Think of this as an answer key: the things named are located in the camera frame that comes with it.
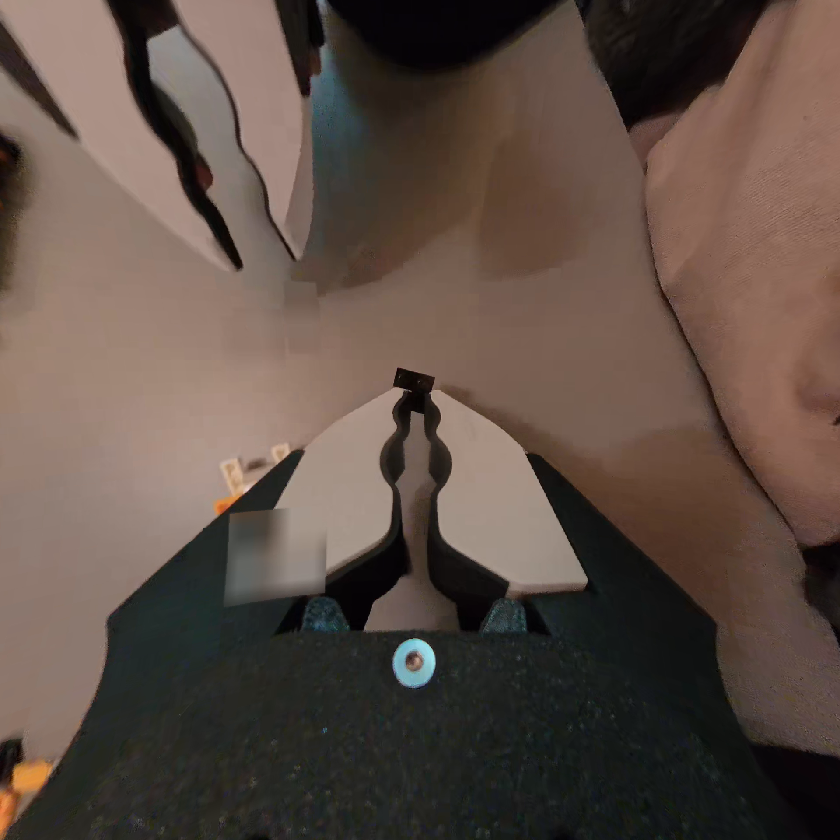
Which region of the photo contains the orange white grey lego assembly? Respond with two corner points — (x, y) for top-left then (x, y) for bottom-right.
(214, 443), (293, 517)

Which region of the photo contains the black L-shaped lego piece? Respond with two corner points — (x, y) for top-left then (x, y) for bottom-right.
(393, 368), (436, 412)

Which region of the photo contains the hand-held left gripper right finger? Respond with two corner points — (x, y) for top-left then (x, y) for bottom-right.
(425, 389), (589, 632)

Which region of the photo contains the beige cloth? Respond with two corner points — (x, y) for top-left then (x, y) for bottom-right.
(630, 0), (840, 552)

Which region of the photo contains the pile of mixed small lego pieces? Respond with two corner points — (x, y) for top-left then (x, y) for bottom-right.
(0, 738), (55, 821)

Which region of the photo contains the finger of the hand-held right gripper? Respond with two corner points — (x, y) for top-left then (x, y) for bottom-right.
(172, 0), (315, 261)
(0, 0), (245, 272)

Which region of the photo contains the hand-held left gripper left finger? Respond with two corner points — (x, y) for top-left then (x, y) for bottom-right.
(276, 389), (413, 632)

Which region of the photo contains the person's black sweater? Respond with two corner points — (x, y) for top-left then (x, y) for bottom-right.
(325, 0), (578, 70)

